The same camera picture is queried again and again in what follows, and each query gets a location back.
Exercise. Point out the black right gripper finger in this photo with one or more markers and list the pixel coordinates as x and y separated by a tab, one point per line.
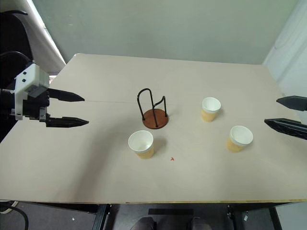
287	127
293	102

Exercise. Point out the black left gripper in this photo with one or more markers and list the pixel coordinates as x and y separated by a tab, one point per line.
36	107

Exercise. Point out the yellow paper cup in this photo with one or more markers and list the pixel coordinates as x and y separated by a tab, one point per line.
238	140
210	110
142	146

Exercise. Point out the dark rounded shape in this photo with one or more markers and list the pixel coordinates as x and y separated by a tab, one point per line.
144	224

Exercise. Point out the black floor tape strip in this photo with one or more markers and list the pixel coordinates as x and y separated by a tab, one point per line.
170	211

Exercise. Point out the black table frame leg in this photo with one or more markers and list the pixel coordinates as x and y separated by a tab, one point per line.
102	216
251	215

